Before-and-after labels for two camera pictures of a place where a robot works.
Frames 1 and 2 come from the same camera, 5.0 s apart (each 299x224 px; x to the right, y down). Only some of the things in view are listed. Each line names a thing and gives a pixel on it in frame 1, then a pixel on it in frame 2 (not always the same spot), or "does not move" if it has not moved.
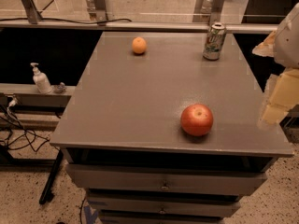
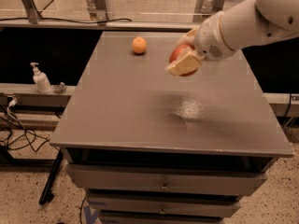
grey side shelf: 27,95 does not move
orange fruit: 138,45 does not move
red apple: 196,119 → 180,51
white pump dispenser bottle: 41,80 does not move
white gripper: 289,42 → 209,38
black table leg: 48,187 does not move
